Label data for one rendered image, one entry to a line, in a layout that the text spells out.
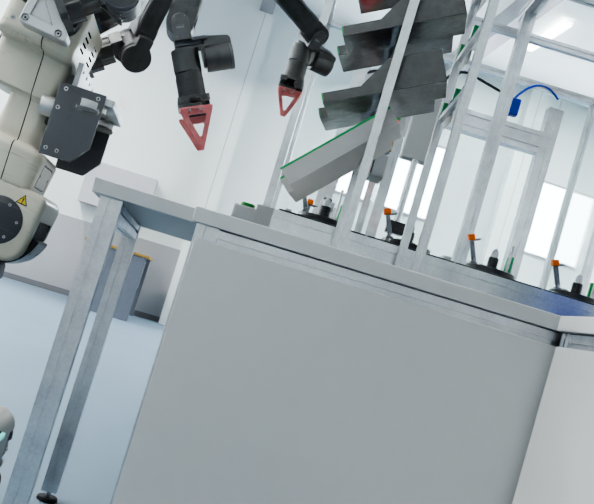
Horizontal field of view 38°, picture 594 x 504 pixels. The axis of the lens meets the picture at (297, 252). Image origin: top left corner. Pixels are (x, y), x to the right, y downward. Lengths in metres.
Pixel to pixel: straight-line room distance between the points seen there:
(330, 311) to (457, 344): 0.25
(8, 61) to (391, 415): 1.11
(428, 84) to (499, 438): 0.78
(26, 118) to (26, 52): 0.14
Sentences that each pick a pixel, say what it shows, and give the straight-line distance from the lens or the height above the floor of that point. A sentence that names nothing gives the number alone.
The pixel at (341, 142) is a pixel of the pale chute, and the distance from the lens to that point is 1.96.
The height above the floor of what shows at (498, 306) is 0.84.
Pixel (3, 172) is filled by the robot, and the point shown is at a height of 0.82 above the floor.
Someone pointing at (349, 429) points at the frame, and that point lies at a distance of 1.69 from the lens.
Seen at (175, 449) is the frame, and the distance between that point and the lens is 1.70.
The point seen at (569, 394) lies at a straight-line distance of 1.60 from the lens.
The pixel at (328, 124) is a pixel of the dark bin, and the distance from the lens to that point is 2.21.
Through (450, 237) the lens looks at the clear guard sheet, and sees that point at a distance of 3.83.
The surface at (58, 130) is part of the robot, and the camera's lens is 1.94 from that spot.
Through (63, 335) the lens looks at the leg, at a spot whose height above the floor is 0.55.
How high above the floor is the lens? 0.72
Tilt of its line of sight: 4 degrees up
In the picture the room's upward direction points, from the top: 17 degrees clockwise
